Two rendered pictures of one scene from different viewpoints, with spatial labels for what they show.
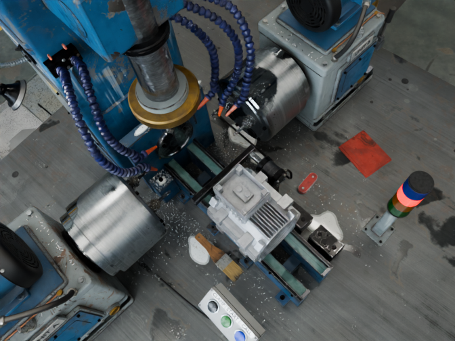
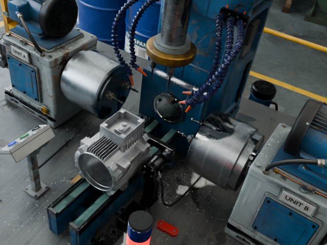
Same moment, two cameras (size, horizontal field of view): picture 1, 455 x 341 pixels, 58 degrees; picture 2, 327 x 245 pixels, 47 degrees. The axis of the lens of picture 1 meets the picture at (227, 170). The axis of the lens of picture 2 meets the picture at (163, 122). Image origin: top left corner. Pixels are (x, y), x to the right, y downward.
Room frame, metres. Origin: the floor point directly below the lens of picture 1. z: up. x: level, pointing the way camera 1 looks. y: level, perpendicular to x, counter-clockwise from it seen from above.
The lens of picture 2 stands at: (0.06, -0.91, 1.98)
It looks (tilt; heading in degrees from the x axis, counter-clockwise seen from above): 40 degrees down; 60
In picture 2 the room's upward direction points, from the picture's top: 9 degrees clockwise
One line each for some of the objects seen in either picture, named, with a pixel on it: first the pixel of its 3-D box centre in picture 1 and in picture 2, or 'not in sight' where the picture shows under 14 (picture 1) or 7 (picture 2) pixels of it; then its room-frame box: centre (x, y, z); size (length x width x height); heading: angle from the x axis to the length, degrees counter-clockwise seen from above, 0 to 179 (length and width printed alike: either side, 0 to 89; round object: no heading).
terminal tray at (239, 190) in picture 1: (242, 194); (122, 130); (0.41, -0.03, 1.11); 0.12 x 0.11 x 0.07; 33
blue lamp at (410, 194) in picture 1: (417, 186); (139, 227); (0.30, -0.45, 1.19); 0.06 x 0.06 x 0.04
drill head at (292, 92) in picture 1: (268, 89); (230, 153); (0.77, -0.18, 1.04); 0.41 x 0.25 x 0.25; 123
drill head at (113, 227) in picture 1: (101, 233); (88, 79); (0.40, 0.39, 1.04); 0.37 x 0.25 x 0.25; 123
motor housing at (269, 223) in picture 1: (253, 214); (114, 155); (0.37, -0.05, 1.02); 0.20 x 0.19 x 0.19; 33
